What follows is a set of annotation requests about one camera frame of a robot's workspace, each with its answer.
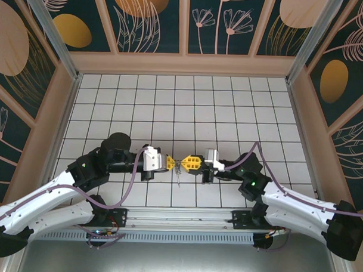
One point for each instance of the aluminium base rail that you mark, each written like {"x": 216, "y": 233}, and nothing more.
{"x": 181, "y": 216}

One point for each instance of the aluminium side rail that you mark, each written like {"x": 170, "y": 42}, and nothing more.
{"x": 298, "y": 116}
{"x": 69, "y": 108}

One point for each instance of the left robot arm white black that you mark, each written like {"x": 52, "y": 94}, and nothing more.
{"x": 33, "y": 202}

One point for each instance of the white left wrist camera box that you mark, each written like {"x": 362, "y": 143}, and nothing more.
{"x": 152, "y": 162}

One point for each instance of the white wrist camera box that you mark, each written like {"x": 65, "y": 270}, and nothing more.
{"x": 212, "y": 158}
{"x": 152, "y": 162}

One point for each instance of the galvanised metal sheet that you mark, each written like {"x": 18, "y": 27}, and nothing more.
{"x": 180, "y": 261}

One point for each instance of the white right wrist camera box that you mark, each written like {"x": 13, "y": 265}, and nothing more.
{"x": 212, "y": 158}

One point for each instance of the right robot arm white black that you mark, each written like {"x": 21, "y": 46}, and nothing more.
{"x": 301, "y": 211}

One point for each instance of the aluminium corner post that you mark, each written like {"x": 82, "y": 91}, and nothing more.
{"x": 309, "y": 42}
{"x": 52, "y": 33}

